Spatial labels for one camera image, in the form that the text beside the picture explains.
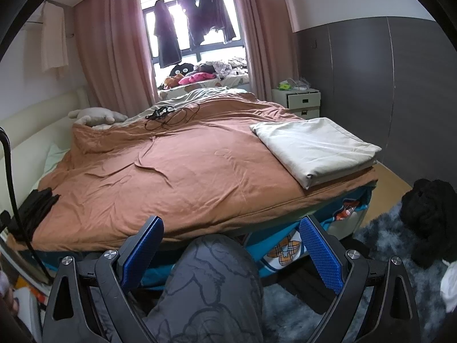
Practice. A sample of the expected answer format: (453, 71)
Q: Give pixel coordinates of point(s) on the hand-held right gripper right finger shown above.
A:
(321, 257)

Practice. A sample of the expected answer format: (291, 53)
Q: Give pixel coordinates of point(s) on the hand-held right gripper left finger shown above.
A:
(141, 257)

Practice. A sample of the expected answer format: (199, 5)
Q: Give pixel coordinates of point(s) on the white zip jacket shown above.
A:
(314, 150)

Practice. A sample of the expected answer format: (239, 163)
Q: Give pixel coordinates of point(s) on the black clothes pile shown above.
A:
(428, 218)

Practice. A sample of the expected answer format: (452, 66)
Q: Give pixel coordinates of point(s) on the black folded clothes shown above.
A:
(35, 207)

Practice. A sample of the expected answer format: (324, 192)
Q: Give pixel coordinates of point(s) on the person's left hand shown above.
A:
(4, 282)

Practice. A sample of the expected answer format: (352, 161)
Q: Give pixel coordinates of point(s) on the grey shaggy rug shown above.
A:
(378, 235)

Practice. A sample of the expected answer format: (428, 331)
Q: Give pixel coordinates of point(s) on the person's grey patterned trousers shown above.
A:
(207, 293)

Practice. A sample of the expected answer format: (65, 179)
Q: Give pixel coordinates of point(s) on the orange blanket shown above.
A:
(160, 178)

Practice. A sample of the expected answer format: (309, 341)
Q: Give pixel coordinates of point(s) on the white cloth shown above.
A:
(450, 286)

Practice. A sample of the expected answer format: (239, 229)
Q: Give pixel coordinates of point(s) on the pale green pillow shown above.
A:
(53, 157)

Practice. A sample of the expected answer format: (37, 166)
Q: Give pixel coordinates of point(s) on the grey plush toy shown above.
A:
(96, 116)

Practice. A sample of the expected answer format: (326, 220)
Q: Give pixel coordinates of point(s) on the white nightstand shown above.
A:
(296, 103)

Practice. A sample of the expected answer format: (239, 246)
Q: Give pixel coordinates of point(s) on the light grey bed cover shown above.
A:
(200, 96)

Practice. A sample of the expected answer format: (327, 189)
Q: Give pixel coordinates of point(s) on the white clutter on nightstand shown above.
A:
(301, 85)

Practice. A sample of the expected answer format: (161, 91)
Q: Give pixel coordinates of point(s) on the printed window seat cushion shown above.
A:
(185, 89)

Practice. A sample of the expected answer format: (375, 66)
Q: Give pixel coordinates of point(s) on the cream padded headboard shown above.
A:
(32, 121)

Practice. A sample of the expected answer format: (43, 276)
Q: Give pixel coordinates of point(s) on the small green item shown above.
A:
(284, 86)

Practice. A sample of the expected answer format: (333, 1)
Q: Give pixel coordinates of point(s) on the orange plush toy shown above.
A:
(173, 81)

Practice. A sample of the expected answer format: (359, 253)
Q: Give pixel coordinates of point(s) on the pink plush toy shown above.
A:
(196, 78)

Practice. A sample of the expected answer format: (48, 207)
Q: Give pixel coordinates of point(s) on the black plush toy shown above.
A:
(182, 68)

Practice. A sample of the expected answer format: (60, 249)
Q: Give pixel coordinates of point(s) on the pink curtain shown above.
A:
(114, 43)
(264, 35)

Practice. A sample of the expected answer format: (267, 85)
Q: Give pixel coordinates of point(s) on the dark hanging coat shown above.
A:
(167, 35)

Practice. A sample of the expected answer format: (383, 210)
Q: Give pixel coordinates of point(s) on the cream hanging garment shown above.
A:
(53, 39)

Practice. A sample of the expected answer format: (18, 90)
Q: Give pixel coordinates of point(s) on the dark hanging shirt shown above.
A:
(223, 18)
(194, 18)

